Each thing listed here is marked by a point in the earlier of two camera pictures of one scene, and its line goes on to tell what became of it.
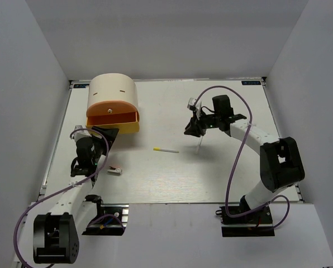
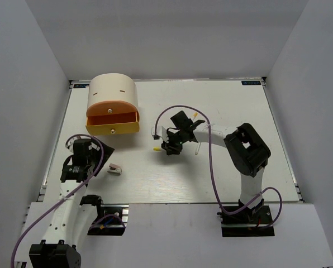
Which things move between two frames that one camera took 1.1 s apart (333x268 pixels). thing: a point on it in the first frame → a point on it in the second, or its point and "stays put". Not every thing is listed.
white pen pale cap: [198, 147] stays put
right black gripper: [195, 128] → [170, 147]
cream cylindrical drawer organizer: [113, 87] stays put
